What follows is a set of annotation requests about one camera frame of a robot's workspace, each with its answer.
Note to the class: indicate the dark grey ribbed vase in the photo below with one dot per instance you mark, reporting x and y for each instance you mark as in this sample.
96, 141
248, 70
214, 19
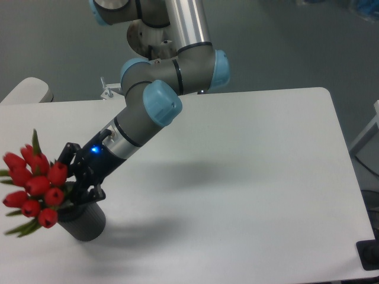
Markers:
84, 223

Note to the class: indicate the red tulip bouquet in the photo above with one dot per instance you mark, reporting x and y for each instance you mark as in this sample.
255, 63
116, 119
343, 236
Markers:
43, 188

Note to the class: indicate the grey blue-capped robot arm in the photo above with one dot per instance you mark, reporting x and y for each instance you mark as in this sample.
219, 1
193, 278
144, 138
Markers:
152, 90

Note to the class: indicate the black box at table edge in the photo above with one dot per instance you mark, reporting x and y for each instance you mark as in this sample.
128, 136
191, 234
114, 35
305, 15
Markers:
368, 254

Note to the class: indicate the white furniture frame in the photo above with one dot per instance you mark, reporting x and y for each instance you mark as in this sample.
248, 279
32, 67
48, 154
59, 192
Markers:
369, 131

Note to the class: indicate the white metal base frame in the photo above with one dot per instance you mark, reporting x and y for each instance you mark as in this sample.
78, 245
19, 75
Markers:
111, 90

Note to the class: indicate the blue object top right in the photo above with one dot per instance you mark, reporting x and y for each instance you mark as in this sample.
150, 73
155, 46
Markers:
366, 9

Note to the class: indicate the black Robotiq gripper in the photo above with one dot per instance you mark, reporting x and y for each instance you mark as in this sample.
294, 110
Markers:
91, 164

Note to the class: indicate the white chair seat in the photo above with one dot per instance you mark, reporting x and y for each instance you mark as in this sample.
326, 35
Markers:
29, 91

